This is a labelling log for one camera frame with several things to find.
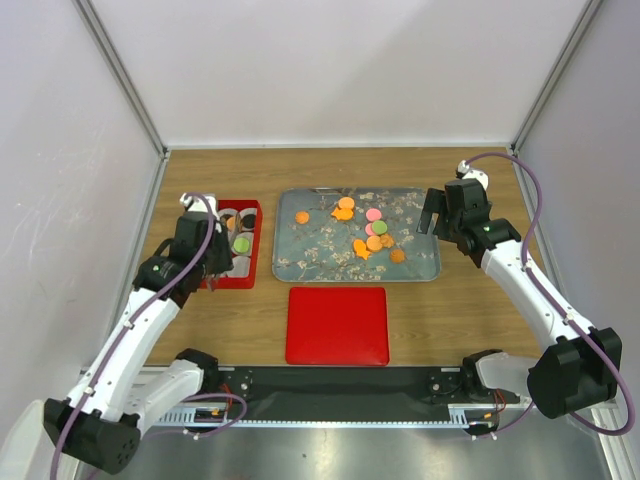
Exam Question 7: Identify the orange round waffle cookie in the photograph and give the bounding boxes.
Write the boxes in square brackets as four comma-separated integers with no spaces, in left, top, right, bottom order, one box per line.
[366,235,383,252]

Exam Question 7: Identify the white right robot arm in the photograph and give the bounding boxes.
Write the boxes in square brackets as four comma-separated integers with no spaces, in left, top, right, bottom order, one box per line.
[417,160,628,419]

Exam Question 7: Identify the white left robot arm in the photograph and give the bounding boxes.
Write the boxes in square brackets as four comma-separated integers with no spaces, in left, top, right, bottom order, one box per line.
[43,193,233,479]

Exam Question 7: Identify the orange swirl cookie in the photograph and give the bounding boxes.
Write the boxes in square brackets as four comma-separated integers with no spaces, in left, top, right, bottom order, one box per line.
[390,249,406,264]

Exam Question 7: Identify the orange flower cookie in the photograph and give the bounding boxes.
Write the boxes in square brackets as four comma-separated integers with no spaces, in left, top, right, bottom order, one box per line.
[380,234,395,248]

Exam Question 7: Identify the pink round cookie upper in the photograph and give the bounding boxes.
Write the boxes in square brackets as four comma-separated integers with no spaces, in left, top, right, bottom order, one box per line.
[366,208,382,222]

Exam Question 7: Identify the red cookie box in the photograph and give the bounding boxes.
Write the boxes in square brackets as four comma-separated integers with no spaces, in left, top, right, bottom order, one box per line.
[200,199,263,291]

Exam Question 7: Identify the orange round cookie top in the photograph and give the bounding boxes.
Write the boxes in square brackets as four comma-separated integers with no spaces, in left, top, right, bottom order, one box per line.
[338,197,355,210]

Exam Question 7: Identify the orange fish cookie top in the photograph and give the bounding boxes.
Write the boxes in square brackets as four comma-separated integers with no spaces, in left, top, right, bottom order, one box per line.
[331,208,354,221]

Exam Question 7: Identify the floral metal serving tray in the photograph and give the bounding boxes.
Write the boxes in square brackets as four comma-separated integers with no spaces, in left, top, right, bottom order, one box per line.
[272,186,441,283]

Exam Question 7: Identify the red box lid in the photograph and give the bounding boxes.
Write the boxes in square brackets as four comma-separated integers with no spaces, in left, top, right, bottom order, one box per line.
[285,287,390,367]

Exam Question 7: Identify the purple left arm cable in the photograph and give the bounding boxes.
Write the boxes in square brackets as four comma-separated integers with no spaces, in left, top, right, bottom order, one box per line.
[49,192,249,480]

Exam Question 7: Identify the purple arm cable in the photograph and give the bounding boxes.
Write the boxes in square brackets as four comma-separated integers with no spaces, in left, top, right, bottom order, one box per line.
[467,152,632,436]
[49,192,249,480]

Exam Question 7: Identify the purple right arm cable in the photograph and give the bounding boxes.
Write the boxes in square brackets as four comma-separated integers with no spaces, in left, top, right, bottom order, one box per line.
[467,152,632,436]

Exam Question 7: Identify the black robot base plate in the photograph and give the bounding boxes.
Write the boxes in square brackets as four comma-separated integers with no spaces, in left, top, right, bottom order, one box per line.
[200,366,515,411]

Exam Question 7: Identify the white cable duct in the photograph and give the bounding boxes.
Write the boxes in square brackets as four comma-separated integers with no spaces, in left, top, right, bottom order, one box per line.
[155,403,497,430]

